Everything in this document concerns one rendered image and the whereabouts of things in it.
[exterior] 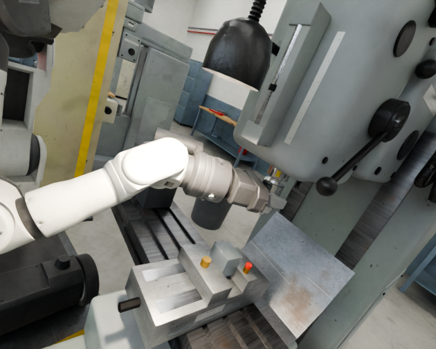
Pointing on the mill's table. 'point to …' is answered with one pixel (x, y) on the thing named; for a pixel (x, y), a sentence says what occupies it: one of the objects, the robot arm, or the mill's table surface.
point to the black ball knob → (427, 68)
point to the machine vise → (184, 298)
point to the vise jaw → (204, 274)
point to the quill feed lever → (380, 117)
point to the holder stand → (153, 199)
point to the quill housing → (343, 83)
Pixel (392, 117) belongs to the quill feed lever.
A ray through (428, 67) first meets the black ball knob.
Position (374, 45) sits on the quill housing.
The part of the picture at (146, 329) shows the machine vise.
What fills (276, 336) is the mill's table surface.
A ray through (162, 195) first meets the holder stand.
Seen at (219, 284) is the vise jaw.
